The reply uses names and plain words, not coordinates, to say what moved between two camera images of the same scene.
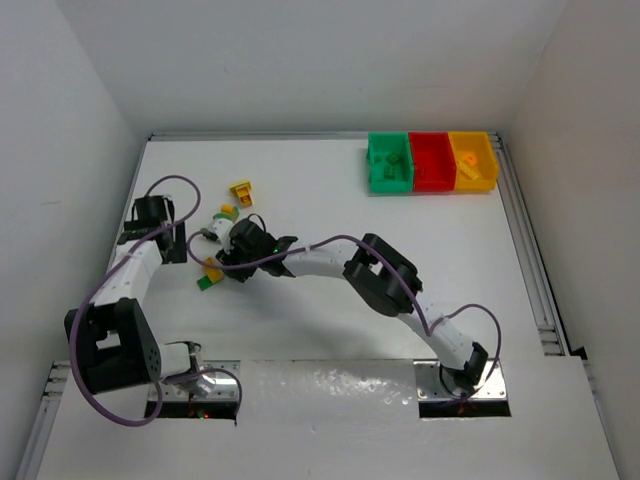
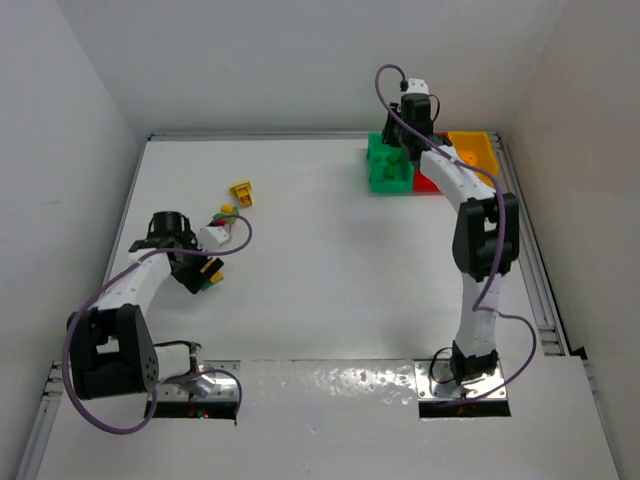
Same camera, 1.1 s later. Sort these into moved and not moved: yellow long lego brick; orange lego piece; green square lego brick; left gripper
Moved: left gripper
Not moved: yellow long lego brick; orange lego piece; green square lego brick
